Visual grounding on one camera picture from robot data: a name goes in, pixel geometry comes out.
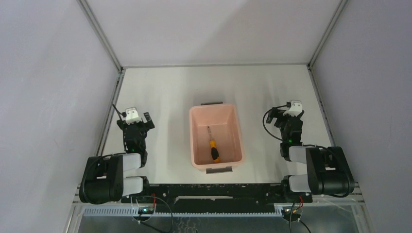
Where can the controller board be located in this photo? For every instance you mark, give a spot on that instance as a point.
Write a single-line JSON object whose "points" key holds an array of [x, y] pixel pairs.
{"points": [[146, 211], [288, 211]]}

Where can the right controller board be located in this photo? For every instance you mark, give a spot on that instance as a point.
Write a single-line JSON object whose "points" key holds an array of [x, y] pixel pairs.
{"points": [[288, 211]]}

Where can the grey slotted cable duct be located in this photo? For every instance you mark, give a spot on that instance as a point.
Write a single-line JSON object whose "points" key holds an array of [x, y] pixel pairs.
{"points": [[129, 211]]}

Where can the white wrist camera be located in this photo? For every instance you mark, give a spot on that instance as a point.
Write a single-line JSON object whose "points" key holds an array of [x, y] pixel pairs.
{"points": [[132, 116], [294, 108]]}

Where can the left controller board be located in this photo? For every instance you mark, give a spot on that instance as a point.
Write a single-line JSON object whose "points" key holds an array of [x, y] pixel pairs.
{"points": [[146, 211]]}

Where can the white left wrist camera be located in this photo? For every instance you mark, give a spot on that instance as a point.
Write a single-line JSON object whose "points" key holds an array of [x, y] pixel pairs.
{"points": [[132, 116]]}

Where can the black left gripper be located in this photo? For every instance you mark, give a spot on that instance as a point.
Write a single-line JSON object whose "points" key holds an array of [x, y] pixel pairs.
{"points": [[135, 124]]}

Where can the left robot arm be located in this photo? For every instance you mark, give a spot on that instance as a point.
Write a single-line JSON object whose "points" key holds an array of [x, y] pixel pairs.
{"points": [[103, 179]]}

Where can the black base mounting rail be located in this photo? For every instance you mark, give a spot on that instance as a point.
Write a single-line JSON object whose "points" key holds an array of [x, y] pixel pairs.
{"points": [[236, 198]]}

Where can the pink plastic bin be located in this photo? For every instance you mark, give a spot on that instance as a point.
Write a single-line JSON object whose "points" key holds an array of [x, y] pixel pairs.
{"points": [[223, 120]]}

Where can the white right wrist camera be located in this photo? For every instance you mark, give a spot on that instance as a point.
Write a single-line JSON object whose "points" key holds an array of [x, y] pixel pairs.
{"points": [[294, 108]]}

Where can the yellow black screwdriver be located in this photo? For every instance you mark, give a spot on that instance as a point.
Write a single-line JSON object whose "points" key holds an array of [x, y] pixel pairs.
{"points": [[212, 143]]}

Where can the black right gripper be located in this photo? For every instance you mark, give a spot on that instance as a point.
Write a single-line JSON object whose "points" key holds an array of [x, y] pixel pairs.
{"points": [[278, 113]]}

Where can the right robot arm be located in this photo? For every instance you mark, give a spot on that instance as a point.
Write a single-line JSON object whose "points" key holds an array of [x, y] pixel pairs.
{"points": [[327, 173]]}

